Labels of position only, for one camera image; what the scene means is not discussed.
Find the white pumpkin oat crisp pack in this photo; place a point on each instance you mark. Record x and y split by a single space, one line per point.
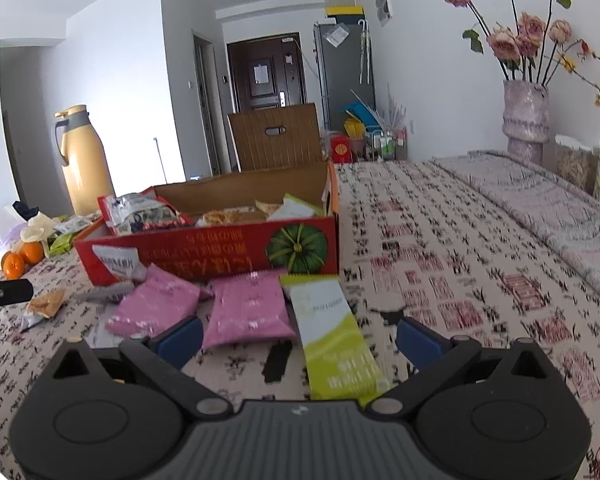
42 308

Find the dark brown entrance door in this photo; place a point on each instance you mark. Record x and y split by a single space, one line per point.
267 72

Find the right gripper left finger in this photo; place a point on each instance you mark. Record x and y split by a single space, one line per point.
127 411

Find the long orange snack pack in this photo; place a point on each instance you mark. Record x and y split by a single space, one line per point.
267 208

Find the wire rack with bottles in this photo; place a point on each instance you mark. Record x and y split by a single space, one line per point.
385 144

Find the green white snack bar pack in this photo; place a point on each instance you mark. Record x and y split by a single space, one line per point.
294 208

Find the small green snack pack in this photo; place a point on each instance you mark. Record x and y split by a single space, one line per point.
62 244

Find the white oat crisp pack leaning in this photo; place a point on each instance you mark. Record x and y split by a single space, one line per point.
121 263

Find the orange mandarin front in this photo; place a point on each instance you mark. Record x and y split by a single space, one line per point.
13 266

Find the wooden chair back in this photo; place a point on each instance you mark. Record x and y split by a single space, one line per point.
277 137

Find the pink textured flower vase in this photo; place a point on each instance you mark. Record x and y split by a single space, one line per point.
526 119

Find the white cloth flower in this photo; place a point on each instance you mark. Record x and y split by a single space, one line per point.
40 228

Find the pink snack pack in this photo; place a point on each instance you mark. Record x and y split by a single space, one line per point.
248 307
154 306

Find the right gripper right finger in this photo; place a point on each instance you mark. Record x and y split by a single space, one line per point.
474 411

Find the red gift box on floor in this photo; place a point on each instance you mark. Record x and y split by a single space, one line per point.
340 149

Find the dried pink roses bouquet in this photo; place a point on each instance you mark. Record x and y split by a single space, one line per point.
532 50

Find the red cardboard snack box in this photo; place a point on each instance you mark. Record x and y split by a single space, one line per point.
228 235

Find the yellow thermos jug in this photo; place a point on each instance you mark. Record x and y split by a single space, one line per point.
82 158

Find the grey refrigerator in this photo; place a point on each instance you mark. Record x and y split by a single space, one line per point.
344 70

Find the orange mandarin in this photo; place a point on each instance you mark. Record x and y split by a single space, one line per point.
32 253
13 266

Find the red grey snack bag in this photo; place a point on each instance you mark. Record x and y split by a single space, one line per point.
134 213

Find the orange mandarin back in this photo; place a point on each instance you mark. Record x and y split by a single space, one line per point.
32 253

